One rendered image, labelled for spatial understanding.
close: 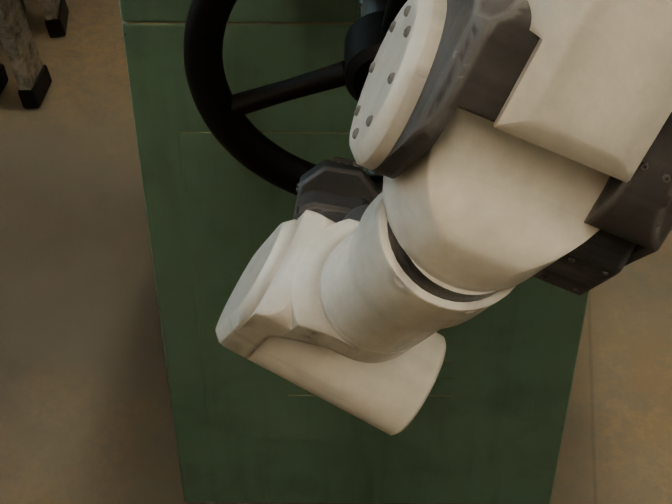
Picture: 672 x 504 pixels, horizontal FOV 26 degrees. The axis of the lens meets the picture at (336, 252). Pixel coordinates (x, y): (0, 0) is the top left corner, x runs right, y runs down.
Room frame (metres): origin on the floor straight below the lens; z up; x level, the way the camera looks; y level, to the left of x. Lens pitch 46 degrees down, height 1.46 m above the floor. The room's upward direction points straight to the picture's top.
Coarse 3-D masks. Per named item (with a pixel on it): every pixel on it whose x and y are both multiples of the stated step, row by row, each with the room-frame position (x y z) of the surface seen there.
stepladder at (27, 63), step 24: (0, 0) 1.74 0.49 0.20; (48, 0) 1.91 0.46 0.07; (0, 24) 1.73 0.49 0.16; (24, 24) 1.78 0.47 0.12; (48, 24) 1.91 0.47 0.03; (24, 48) 1.76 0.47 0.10; (0, 72) 1.78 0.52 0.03; (24, 72) 1.73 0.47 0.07; (48, 72) 1.79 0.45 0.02; (24, 96) 1.73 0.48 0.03
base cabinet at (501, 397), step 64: (128, 64) 1.00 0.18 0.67; (256, 64) 1.00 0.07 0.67; (320, 64) 1.00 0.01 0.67; (192, 128) 1.00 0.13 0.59; (320, 128) 1.00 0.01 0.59; (192, 192) 1.00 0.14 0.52; (256, 192) 1.00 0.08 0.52; (192, 256) 1.00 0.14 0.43; (192, 320) 1.00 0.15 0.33; (512, 320) 1.00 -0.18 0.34; (576, 320) 1.00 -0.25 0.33; (192, 384) 1.00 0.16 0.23; (256, 384) 1.00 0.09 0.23; (448, 384) 0.99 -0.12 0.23; (512, 384) 1.00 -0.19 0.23; (192, 448) 1.00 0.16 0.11; (256, 448) 1.00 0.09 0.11; (320, 448) 1.00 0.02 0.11; (384, 448) 1.00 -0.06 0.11; (448, 448) 1.00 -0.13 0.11; (512, 448) 1.00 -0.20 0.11
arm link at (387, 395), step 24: (360, 216) 0.61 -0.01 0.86; (432, 336) 0.54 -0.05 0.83; (264, 360) 0.52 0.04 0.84; (288, 360) 0.52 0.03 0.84; (312, 360) 0.52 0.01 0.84; (336, 360) 0.52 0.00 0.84; (408, 360) 0.52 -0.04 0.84; (432, 360) 0.52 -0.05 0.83; (312, 384) 0.52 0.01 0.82; (336, 384) 0.51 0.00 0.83; (360, 384) 0.51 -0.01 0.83; (384, 384) 0.51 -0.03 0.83; (408, 384) 0.51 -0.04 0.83; (432, 384) 0.51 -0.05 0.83; (360, 408) 0.51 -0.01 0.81; (384, 408) 0.50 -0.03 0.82; (408, 408) 0.50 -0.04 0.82
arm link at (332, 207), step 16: (336, 160) 0.75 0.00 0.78; (352, 160) 0.75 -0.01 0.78; (304, 176) 0.74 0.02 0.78; (320, 176) 0.73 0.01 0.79; (336, 176) 0.73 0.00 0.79; (352, 176) 0.73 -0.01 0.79; (368, 176) 0.74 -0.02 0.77; (304, 192) 0.72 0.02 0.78; (320, 192) 0.72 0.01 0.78; (336, 192) 0.72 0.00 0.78; (352, 192) 0.72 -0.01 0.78; (368, 192) 0.72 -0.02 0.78; (304, 208) 0.69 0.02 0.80; (320, 208) 0.69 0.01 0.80; (336, 208) 0.69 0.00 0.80; (352, 208) 0.69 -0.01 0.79
